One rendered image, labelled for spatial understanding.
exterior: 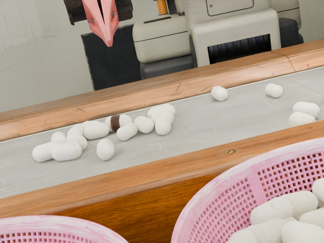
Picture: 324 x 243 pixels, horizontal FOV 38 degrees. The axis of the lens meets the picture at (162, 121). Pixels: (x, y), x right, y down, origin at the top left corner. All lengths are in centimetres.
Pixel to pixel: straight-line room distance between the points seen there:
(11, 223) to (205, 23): 93
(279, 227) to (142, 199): 11
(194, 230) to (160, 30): 121
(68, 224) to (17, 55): 242
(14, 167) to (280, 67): 44
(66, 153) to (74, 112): 19
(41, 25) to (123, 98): 198
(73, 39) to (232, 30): 157
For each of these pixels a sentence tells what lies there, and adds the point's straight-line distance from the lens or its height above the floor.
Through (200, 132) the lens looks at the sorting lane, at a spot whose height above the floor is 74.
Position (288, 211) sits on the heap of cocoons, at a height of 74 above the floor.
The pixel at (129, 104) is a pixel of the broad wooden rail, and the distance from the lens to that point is 74.
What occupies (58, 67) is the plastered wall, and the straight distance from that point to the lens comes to 271.
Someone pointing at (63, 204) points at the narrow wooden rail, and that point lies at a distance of 40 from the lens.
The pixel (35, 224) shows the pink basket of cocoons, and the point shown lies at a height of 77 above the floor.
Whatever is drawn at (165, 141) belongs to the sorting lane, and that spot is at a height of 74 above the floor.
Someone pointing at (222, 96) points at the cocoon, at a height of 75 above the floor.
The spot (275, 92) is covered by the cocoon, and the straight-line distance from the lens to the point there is 66.
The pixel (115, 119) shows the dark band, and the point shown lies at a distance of 64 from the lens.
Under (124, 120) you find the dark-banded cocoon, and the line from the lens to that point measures 63.
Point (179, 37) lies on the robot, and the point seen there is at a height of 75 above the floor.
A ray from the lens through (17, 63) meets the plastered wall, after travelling 275.
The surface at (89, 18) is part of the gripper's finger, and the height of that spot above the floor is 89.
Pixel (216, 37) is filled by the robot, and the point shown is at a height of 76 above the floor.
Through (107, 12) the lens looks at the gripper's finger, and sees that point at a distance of 71.
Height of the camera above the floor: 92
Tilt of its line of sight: 16 degrees down
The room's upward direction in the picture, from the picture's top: 12 degrees counter-clockwise
